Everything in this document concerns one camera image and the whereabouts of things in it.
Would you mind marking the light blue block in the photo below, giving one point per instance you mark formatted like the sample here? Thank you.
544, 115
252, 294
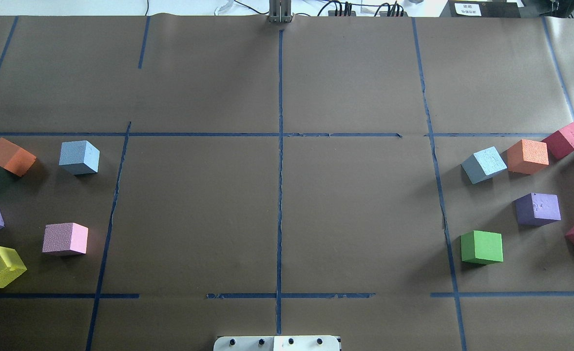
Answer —
79, 157
483, 165

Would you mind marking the green block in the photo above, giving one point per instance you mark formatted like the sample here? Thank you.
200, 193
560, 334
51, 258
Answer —
481, 247

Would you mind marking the pink block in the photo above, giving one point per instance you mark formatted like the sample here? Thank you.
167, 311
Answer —
65, 239

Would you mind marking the black box with label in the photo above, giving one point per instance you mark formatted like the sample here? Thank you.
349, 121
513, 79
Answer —
482, 9

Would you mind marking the orange block right side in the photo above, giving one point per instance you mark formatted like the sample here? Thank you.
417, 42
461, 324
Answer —
527, 157

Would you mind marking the orange block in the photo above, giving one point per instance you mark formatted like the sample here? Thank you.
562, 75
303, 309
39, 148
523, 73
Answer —
14, 158
527, 157

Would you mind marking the purple block right side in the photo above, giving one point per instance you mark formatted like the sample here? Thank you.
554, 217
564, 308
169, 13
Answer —
537, 209

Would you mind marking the orange block left side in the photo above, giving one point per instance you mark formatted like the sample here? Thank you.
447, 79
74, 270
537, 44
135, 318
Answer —
14, 158

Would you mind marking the red block far right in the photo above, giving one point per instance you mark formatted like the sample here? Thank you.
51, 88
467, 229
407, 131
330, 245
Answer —
561, 142

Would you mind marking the aluminium frame post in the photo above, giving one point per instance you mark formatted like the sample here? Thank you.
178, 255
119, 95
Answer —
279, 11

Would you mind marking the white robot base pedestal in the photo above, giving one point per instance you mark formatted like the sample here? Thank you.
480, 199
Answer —
278, 343

